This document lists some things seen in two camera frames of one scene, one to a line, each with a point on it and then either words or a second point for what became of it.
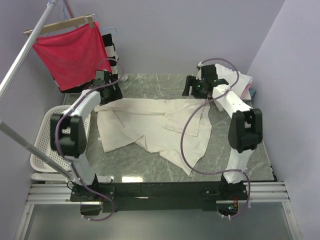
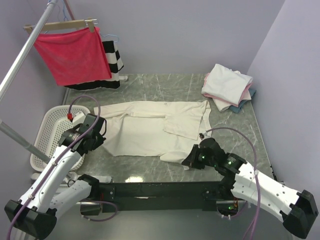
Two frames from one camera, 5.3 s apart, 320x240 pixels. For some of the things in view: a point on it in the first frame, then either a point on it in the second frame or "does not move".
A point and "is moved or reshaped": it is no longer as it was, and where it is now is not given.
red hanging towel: (73, 55) does not move
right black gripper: (192, 81) -> (191, 160)
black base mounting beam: (161, 197) does not move
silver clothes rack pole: (40, 24) does not move
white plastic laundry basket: (42, 142) does not move
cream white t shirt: (155, 125) is moved or reshaped
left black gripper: (116, 94) -> (100, 141)
